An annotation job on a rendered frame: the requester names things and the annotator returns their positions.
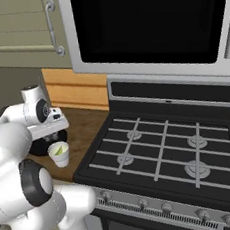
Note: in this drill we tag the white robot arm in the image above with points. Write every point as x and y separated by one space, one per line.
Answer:
14 194

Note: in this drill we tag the black and silver stove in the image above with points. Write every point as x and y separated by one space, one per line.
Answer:
164 148

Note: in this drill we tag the glass of lemonade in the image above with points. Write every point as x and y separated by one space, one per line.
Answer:
60 157

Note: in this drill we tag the silver microwave oven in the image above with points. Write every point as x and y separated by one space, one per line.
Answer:
144 20

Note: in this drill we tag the silver stove knob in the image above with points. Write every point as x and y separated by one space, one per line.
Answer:
229 220
202 214
142 203
106 197
166 207

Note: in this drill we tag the beige cupboard door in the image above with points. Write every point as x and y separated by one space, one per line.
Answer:
17 30

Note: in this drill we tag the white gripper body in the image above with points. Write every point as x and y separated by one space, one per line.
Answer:
48 129

